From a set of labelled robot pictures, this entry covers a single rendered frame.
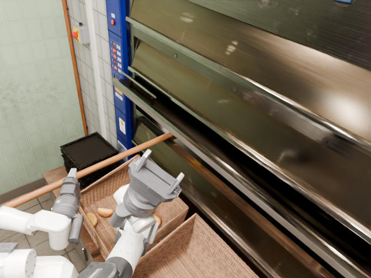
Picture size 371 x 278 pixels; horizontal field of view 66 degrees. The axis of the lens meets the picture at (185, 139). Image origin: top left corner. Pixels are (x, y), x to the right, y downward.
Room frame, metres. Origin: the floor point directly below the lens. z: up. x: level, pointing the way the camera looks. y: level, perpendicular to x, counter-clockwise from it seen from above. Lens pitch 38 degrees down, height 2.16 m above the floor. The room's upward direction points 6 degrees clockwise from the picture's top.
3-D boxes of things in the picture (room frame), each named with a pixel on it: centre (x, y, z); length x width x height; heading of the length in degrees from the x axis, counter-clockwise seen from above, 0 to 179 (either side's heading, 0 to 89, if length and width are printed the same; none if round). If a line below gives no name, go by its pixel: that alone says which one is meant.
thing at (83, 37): (1.91, 0.77, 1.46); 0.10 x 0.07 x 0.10; 43
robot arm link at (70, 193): (0.68, 0.42, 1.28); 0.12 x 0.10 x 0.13; 8
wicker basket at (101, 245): (1.09, 0.30, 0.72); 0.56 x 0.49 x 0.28; 42
